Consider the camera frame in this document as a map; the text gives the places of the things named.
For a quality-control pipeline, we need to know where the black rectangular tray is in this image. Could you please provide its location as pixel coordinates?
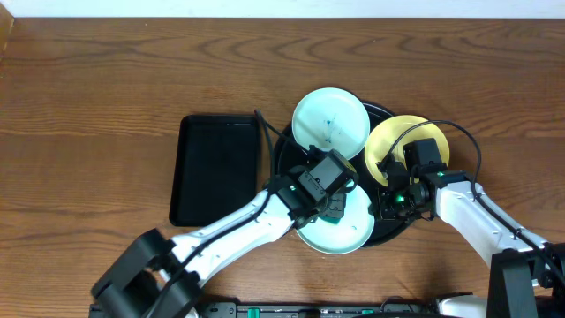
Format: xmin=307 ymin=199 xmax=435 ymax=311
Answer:
xmin=169 ymin=115 xmax=260 ymax=227

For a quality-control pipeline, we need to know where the light blue plate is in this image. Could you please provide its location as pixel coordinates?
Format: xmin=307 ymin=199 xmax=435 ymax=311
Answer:
xmin=291 ymin=87 xmax=371 ymax=159
xmin=297 ymin=185 xmax=375 ymax=254

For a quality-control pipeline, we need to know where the green scouring sponge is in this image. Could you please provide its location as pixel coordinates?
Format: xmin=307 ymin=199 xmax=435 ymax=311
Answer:
xmin=319 ymin=211 xmax=344 ymax=224

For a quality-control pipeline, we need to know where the yellow plate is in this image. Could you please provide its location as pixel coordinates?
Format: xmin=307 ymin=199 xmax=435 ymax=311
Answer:
xmin=364 ymin=115 xmax=450 ymax=187

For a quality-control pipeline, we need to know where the black round tray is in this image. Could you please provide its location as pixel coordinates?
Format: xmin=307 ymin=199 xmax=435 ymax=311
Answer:
xmin=275 ymin=101 xmax=415 ymax=248

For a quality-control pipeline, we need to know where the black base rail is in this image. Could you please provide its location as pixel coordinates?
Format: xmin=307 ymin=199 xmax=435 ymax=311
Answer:
xmin=189 ymin=296 xmax=489 ymax=318

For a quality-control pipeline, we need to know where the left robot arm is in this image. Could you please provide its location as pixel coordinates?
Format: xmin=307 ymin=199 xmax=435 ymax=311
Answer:
xmin=91 ymin=177 xmax=303 ymax=317

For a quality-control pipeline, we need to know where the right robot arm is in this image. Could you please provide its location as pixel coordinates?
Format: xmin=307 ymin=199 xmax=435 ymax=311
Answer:
xmin=374 ymin=170 xmax=564 ymax=317

